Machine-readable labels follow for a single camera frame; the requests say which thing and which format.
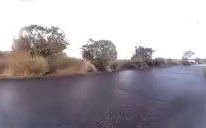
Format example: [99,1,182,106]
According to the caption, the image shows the dry brown bushes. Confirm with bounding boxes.
[0,46,192,80]

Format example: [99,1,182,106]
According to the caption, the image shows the small leafy tree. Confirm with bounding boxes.
[130,45,156,71]

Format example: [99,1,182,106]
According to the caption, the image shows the dark asphalt road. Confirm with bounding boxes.
[0,64,206,128]

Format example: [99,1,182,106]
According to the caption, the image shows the round leafy tree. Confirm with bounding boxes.
[80,38,119,72]

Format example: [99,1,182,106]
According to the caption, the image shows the large leafy tree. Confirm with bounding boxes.
[11,24,71,61]

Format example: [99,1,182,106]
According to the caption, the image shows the small distant tree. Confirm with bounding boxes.
[181,50,196,66]

